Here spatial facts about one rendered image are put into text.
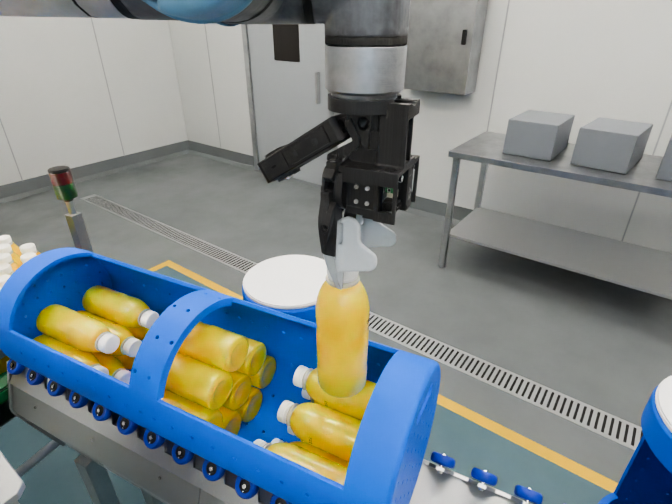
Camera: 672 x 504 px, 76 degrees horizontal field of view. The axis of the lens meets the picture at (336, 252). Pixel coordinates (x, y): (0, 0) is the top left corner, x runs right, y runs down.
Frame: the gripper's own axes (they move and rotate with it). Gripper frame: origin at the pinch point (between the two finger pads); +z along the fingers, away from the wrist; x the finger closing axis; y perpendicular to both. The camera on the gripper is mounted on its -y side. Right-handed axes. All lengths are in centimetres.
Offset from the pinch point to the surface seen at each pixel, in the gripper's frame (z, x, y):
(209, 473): 47, -6, -24
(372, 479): 26.2, -6.9, 7.8
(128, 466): 56, -8, -46
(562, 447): 142, 119, 54
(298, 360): 37.5, 18.2, -18.7
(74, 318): 29, 0, -61
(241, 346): 27.3, 7.4, -24.1
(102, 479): 89, -1, -74
